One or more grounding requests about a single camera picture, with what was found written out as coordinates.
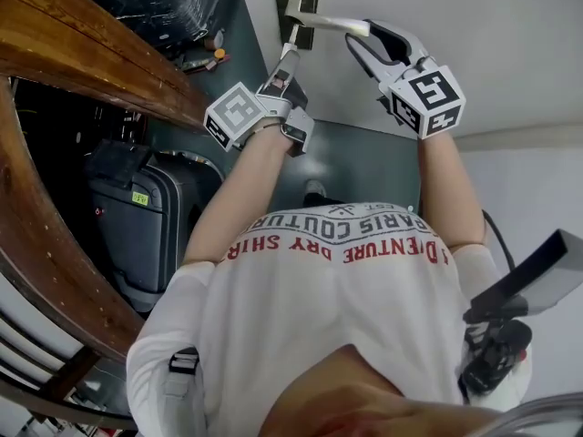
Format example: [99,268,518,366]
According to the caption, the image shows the black chest-mounted device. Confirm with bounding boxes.
[463,229,583,325]

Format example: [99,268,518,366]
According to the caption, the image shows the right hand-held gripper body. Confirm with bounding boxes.
[376,51,467,141]

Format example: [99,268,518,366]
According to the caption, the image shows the white door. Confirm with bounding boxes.
[234,0,583,141]

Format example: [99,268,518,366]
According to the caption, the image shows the person's face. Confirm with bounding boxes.
[268,343,502,437]

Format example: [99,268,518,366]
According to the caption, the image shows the red-handled tool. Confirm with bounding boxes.
[180,54,232,73]

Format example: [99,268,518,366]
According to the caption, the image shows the plastic-wrapped black equipment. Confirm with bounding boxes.
[67,0,236,50]

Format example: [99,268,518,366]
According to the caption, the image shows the person's right forearm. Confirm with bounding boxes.
[416,129,487,250]

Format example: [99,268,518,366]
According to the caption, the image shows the black strap buckle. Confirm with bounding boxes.
[168,347,201,375]

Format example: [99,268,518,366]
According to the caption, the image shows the black device mount clamp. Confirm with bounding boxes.
[456,319,534,399]

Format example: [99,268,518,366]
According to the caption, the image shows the white printed t-shirt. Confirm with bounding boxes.
[126,201,534,437]

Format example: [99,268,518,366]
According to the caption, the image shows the person's shoe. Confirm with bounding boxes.
[302,179,328,208]

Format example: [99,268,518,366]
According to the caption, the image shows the grey hard-shell suitcase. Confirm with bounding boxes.
[83,137,225,314]

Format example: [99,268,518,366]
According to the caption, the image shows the person's left forearm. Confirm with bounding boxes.
[183,123,292,267]

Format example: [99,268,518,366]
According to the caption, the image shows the silver door lock with handle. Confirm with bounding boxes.
[274,0,372,52]

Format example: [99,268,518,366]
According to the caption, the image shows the black device cable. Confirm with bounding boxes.
[481,208,517,273]

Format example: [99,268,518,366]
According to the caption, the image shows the spiral staircase steps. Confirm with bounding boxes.
[0,261,140,437]

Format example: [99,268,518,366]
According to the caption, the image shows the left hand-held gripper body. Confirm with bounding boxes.
[203,73,316,158]

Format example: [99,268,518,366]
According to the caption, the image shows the small brown cup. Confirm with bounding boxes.
[203,28,226,52]

